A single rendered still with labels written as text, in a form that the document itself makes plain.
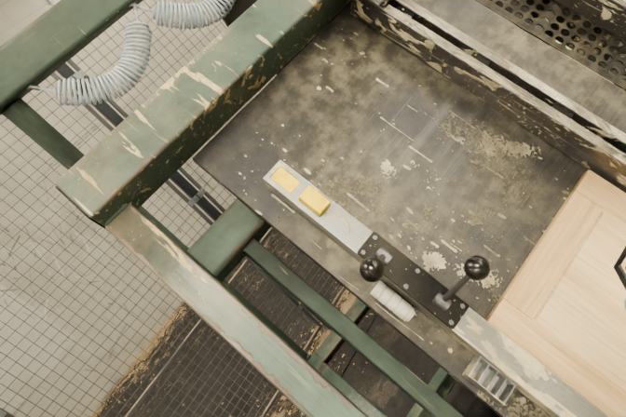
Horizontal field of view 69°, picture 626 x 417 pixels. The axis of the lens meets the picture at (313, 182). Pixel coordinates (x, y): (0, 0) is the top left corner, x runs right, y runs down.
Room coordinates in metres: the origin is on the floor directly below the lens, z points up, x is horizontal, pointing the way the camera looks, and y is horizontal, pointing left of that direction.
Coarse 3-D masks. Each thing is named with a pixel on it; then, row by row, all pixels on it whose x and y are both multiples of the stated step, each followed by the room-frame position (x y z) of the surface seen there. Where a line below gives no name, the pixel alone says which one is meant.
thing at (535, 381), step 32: (320, 192) 0.77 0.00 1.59; (320, 224) 0.73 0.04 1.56; (352, 224) 0.72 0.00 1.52; (352, 256) 0.72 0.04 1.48; (480, 320) 0.57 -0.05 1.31; (480, 352) 0.54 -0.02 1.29; (512, 352) 0.53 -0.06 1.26; (544, 384) 0.49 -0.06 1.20; (576, 416) 0.46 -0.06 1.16; (608, 416) 0.45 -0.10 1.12
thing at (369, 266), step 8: (376, 256) 0.66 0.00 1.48; (384, 256) 0.65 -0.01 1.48; (392, 256) 0.66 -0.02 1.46; (368, 264) 0.57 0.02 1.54; (376, 264) 0.57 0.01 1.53; (360, 272) 0.58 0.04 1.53; (368, 272) 0.56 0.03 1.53; (376, 272) 0.56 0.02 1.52; (384, 272) 0.57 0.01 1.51; (368, 280) 0.57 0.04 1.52; (376, 280) 0.56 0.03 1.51
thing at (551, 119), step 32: (352, 0) 1.00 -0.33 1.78; (384, 0) 0.93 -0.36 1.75; (384, 32) 0.98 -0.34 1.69; (416, 32) 0.89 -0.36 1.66; (448, 32) 0.88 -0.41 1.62; (448, 64) 0.87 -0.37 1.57; (480, 64) 0.82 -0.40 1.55; (512, 64) 0.80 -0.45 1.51; (480, 96) 0.84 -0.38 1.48; (512, 96) 0.77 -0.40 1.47; (544, 96) 0.75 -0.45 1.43; (544, 128) 0.75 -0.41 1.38; (576, 128) 0.70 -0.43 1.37; (608, 128) 0.68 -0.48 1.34; (576, 160) 0.72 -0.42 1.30; (608, 160) 0.66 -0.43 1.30
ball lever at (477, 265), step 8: (472, 256) 0.55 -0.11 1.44; (480, 256) 0.54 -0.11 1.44; (464, 264) 0.55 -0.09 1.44; (472, 264) 0.53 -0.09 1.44; (480, 264) 0.53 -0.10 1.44; (488, 264) 0.53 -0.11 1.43; (472, 272) 0.53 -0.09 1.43; (480, 272) 0.52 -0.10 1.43; (488, 272) 0.52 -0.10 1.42; (464, 280) 0.56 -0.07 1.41; (456, 288) 0.57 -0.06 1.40; (440, 296) 0.59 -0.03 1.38; (448, 296) 0.58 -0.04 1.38; (440, 304) 0.59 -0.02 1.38; (448, 304) 0.58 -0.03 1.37
